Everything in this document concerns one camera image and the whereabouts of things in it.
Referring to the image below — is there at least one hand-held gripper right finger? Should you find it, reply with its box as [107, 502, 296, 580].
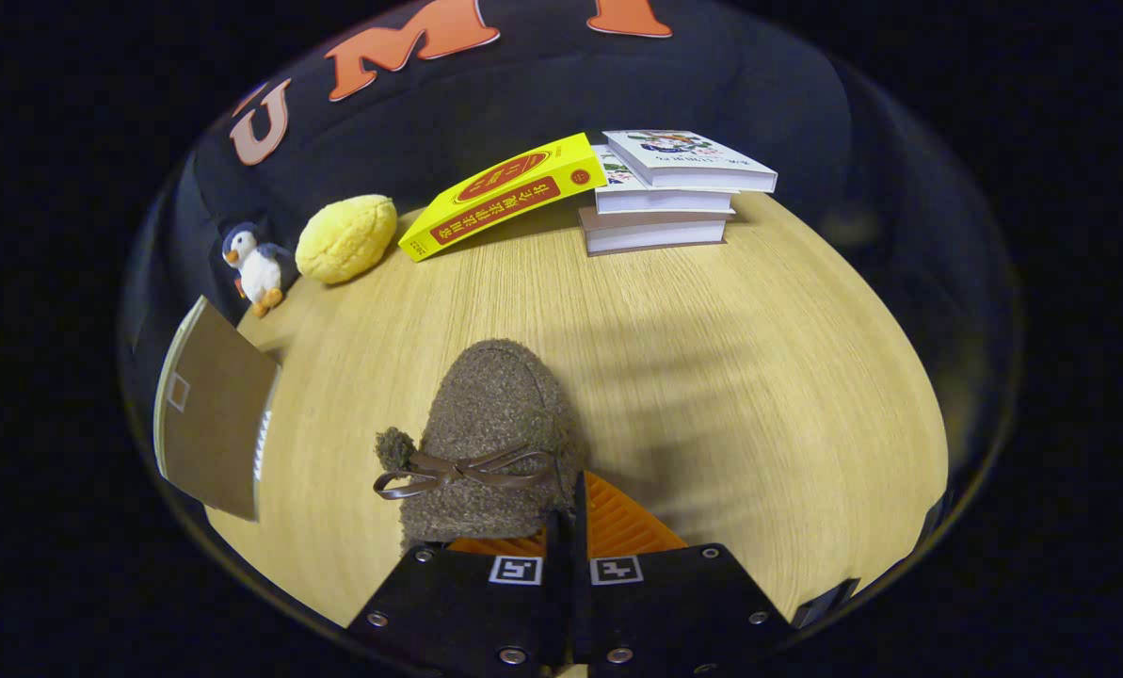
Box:
[572, 471, 795, 678]

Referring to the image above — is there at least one penguin plush toy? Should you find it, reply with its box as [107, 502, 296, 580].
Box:
[221, 221, 297, 318]

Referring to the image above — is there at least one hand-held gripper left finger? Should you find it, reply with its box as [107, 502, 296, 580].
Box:
[347, 511, 571, 678]

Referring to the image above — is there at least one brown fuzzy shoe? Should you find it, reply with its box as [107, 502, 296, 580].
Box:
[373, 339, 588, 555]

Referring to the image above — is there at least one yellow book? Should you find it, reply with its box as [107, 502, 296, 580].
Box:
[399, 133, 609, 263]

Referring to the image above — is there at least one brown fabric storage box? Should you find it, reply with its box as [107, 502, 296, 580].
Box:
[153, 296, 281, 522]

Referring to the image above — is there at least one brown book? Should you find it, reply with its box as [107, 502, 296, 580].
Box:
[578, 207, 730, 257]

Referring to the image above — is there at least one white illustrated book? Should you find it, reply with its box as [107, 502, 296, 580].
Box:
[603, 130, 778, 194]

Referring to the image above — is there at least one yellow bread plush toy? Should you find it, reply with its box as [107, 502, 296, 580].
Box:
[295, 194, 398, 285]

